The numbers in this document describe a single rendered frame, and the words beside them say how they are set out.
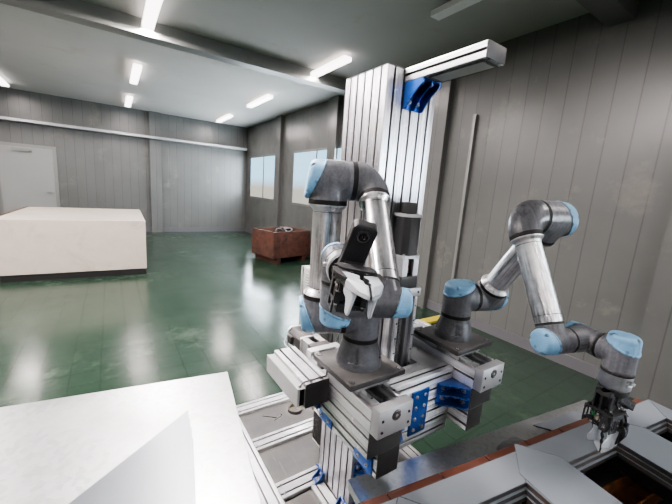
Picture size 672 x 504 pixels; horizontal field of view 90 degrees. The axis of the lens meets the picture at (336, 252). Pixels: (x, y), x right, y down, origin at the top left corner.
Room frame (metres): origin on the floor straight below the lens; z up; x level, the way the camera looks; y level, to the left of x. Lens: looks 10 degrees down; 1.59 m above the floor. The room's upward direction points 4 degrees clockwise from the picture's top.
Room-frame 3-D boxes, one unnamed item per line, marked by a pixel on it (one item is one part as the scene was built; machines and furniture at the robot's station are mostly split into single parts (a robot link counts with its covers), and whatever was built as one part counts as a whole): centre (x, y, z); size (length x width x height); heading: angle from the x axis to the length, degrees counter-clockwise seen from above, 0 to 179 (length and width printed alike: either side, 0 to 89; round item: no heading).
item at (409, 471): (1.12, -0.72, 0.66); 1.30 x 0.20 x 0.03; 116
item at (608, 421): (0.86, -0.79, 1.05); 0.09 x 0.08 x 0.12; 115
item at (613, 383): (0.86, -0.80, 1.13); 0.08 x 0.08 x 0.05
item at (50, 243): (5.87, 4.53, 0.44); 2.30 x 1.86 x 0.89; 33
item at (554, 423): (1.25, -1.05, 0.70); 0.39 x 0.12 x 0.04; 116
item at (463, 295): (1.32, -0.52, 1.20); 0.13 x 0.12 x 0.14; 108
